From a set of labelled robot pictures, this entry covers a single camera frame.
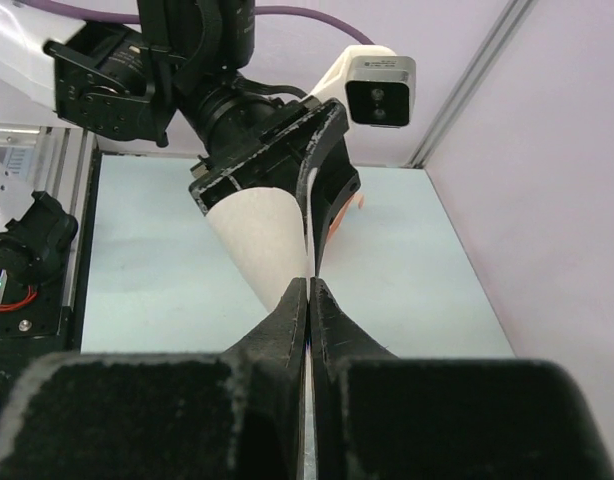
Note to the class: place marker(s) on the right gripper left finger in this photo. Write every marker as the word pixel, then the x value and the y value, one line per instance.
pixel 237 414

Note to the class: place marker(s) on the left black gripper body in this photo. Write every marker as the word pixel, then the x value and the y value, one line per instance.
pixel 269 155

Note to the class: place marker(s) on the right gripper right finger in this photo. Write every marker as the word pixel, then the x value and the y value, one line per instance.
pixel 379 416

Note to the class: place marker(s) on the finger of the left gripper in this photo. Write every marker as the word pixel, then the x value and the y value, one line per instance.
pixel 333 188
pixel 326 147

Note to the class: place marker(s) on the white paper coffee filter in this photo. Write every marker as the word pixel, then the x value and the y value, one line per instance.
pixel 267 237

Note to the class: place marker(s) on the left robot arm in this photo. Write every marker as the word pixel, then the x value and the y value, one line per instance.
pixel 125 80

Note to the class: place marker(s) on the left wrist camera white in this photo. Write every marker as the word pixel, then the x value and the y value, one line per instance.
pixel 376 86

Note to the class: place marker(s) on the left aluminium frame post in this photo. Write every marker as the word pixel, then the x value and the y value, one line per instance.
pixel 495 42

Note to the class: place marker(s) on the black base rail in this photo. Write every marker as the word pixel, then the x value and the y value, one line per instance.
pixel 47 183

